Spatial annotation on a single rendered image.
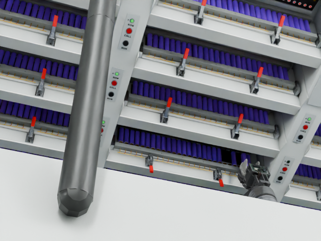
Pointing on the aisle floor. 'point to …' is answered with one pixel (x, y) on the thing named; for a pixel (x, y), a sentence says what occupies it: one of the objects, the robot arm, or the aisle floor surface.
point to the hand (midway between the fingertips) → (245, 167)
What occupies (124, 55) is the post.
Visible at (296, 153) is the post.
